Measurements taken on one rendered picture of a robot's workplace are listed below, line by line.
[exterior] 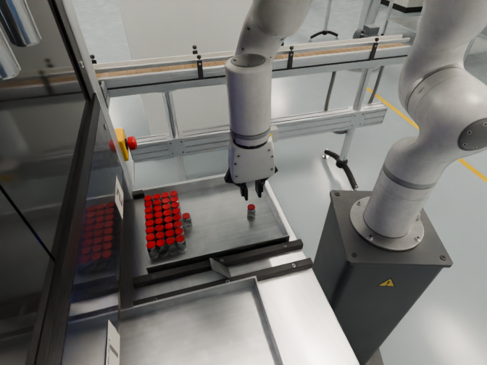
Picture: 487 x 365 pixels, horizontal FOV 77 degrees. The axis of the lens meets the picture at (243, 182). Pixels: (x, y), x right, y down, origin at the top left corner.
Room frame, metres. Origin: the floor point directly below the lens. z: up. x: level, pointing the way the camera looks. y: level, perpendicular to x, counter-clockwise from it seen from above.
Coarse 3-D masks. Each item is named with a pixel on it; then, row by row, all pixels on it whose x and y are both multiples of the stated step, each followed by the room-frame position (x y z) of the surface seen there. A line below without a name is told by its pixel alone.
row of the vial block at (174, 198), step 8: (176, 192) 0.60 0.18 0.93; (176, 200) 0.56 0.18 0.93; (176, 208) 0.54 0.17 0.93; (176, 216) 0.51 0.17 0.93; (176, 224) 0.48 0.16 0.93; (176, 232) 0.46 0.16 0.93; (184, 232) 0.49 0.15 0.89; (176, 240) 0.43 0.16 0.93; (184, 240) 0.44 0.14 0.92; (184, 248) 0.43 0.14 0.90
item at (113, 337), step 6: (108, 324) 0.19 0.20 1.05; (108, 330) 0.18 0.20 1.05; (114, 330) 0.19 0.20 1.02; (108, 336) 0.17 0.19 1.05; (114, 336) 0.18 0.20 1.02; (108, 342) 0.17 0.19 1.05; (114, 342) 0.18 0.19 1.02; (108, 348) 0.16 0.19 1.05; (114, 348) 0.17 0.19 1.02; (108, 354) 0.15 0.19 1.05; (114, 354) 0.16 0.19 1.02; (108, 360) 0.14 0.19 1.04; (114, 360) 0.15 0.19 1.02
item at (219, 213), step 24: (144, 192) 0.62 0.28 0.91; (168, 192) 0.63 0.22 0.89; (192, 192) 0.64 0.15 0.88; (216, 192) 0.64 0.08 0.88; (240, 192) 0.64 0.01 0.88; (264, 192) 0.64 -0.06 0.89; (192, 216) 0.55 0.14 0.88; (216, 216) 0.55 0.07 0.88; (240, 216) 0.55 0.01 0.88; (264, 216) 0.55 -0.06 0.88; (192, 240) 0.47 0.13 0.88; (216, 240) 0.47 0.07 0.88; (240, 240) 0.47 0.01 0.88; (264, 240) 0.44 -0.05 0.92; (288, 240) 0.46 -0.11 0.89; (168, 264) 0.38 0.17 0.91
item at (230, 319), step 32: (224, 288) 0.33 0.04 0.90; (256, 288) 0.33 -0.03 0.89; (128, 320) 0.27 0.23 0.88; (160, 320) 0.27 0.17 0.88; (192, 320) 0.27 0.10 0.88; (224, 320) 0.27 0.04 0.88; (256, 320) 0.27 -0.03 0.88; (128, 352) 0.21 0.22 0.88; (160, 352) 0.21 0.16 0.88; (192, 352) 0.21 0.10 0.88; (224, 352) 0.21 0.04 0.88; (256, 352) 0.21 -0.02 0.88
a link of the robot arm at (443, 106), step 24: (456, 72) 0.54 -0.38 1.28; (432, 96) 0.50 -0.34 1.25; (456, 96) 0.47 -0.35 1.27; (480, 96) 0.45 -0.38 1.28; (432, 120) 0.47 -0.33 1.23; (456, 120) 0.44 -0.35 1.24; (480, 120) 0.43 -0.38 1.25; (408, 144) 0.53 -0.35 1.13; (432, 144) 0.45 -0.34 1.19; (456, 144) 0.43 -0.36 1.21; (480, 144) 0.42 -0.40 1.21; (384, 168) 0.55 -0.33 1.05; (408, 168) 0.50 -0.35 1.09; (432, 168) 0.48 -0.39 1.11
